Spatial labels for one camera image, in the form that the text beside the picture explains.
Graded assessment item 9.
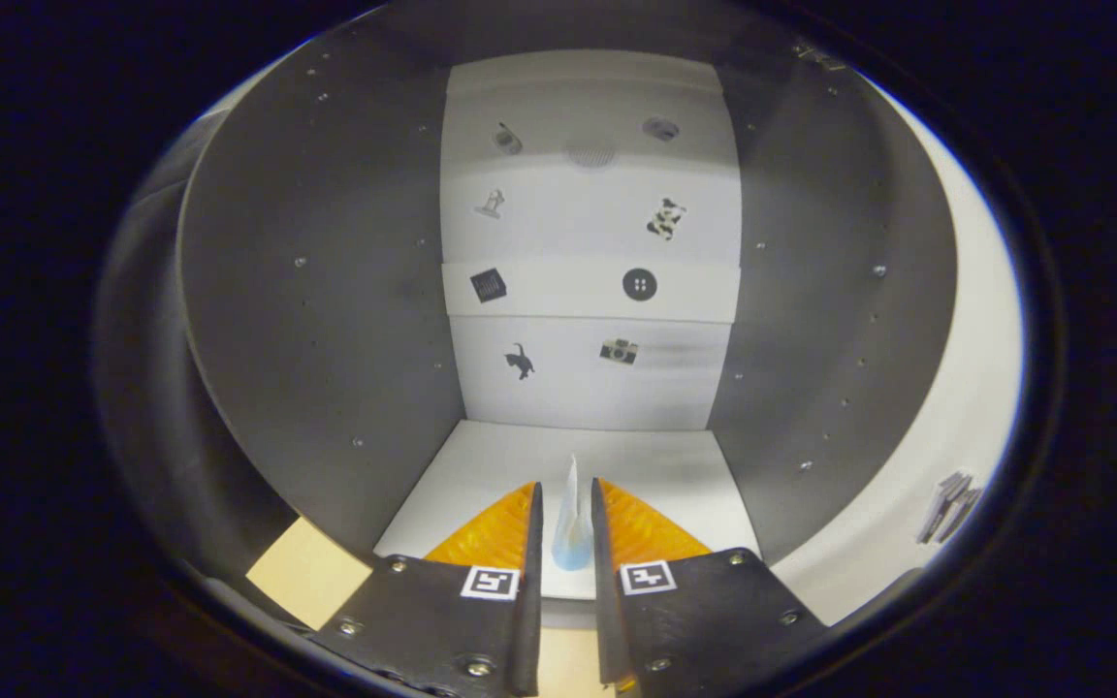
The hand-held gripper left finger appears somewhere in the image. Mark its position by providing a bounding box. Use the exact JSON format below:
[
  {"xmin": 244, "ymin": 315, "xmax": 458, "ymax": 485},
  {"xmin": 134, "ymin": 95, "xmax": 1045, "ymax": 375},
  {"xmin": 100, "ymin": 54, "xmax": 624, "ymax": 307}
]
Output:
[{"xmin": 311, "ymin": 480, "xmax": 546, "ymax": 698}]

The white blue packet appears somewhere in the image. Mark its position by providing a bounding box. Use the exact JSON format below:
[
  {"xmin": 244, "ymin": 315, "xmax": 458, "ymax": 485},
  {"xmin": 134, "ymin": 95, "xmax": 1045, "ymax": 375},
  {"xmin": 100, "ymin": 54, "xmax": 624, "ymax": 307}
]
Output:
[{"xmin": 551, "ymin": 454, "xmax": 598, "ymax": 573}]

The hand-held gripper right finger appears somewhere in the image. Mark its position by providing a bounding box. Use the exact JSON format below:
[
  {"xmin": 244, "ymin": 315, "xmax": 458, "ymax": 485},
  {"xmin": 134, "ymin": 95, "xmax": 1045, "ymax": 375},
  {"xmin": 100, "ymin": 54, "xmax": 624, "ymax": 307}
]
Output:
[{"xmin": 590, "ymin": 475, "xmax": 829, "ymax": 694}]

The black backdrop cloth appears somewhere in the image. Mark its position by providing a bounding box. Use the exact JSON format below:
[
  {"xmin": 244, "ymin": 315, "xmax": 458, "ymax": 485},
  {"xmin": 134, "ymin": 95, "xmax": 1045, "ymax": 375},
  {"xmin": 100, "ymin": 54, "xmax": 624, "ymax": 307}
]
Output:
[{"xmin": 93, "ymin": 107, "xmax": 303, "ymax": 592}]

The light grey cabinet door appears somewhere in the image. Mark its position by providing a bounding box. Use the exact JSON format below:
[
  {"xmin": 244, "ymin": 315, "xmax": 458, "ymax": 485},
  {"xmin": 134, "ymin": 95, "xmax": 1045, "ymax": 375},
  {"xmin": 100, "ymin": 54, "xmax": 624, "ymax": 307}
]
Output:
[{"xmin": 767, "ymin": 73, "xmax": 1025, "ymax": 629}]

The dark grey cabinet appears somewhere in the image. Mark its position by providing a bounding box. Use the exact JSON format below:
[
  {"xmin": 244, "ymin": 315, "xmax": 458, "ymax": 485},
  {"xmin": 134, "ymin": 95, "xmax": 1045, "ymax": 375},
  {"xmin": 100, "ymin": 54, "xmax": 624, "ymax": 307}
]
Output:
[{"xmin": 176, "ymin": 0, "xmax": 962, "ymax": 607}]

